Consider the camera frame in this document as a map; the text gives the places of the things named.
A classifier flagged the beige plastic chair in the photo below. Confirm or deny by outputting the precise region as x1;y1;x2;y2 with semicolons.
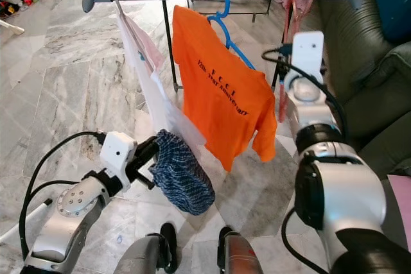
0;19;25;36

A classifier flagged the white t-shirt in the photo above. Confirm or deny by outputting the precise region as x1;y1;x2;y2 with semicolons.
112;1;206;153

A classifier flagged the pink cushion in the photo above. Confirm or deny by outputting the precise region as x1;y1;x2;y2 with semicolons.
385;175;411;249

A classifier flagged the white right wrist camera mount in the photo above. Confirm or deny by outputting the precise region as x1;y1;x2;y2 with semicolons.
292;30;325;77

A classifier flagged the blue plaid shirt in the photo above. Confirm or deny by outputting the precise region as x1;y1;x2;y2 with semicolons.
149;130;216;217

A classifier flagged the reddish plastic clothes hanger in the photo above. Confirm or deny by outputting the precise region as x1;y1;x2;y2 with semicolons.
277;0;319;124

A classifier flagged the silver left robot leg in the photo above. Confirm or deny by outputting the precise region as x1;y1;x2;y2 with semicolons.
114;223;177;274

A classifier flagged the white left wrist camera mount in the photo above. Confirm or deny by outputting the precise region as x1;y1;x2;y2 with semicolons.
100;132;137;175

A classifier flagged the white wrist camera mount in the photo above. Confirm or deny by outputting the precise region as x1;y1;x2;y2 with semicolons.
292;30;325;77
100;132;137;175

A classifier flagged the blue plastic clothes hanger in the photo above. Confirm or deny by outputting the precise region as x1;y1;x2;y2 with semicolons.
207;0;258;69

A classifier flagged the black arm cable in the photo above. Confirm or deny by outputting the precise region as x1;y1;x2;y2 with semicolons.
19;132;107;268
261;43;351;274

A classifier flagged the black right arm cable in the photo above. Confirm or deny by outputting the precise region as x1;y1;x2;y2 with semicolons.
261;43;351;274

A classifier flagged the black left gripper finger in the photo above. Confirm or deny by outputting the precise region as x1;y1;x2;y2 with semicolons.
136;137;161;167

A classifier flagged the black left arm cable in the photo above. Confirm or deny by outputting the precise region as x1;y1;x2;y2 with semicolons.
19;132;107;268

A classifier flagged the orange printed t-shirt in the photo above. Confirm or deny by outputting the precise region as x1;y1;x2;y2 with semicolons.
170;4;277;172

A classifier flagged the dark green sofa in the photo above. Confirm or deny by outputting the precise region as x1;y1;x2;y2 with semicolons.
311;0;411;178

